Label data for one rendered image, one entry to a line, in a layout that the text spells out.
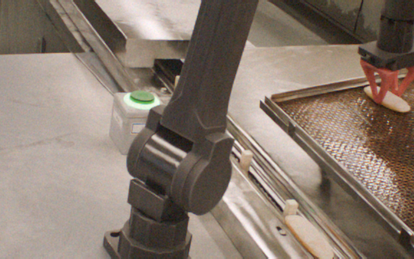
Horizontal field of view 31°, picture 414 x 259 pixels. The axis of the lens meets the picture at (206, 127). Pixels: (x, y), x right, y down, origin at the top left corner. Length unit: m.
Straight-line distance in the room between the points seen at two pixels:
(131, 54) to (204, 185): 0.57
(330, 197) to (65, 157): 0.41
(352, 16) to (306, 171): 3.20
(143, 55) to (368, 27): 2.97
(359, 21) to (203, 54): 3.54
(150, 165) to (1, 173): 0.30
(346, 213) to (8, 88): 0.62
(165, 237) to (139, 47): 0.57
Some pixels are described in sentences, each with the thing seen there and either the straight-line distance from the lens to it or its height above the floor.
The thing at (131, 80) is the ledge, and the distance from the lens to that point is 1.34.
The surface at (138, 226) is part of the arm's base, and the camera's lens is 0.89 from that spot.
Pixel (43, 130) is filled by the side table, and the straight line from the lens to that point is 1.22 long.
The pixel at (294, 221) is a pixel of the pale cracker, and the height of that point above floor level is 0.86.
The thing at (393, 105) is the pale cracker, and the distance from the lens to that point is 1.29.
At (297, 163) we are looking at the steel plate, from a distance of 1.25.
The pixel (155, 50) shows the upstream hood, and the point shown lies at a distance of 1.40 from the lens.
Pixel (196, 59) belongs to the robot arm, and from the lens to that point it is 0.83.
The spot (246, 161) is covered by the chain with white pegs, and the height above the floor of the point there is 0.86.
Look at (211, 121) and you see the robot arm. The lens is 0.84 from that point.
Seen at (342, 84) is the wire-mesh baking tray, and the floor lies 0.92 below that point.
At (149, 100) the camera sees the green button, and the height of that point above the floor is 0.91.
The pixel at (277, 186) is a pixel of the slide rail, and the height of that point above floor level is 0.85.
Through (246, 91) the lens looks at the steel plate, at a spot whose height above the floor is 0.82.
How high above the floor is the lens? 1.38
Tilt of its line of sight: 25 degrees down
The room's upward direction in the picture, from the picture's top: 11 degrees clockwise
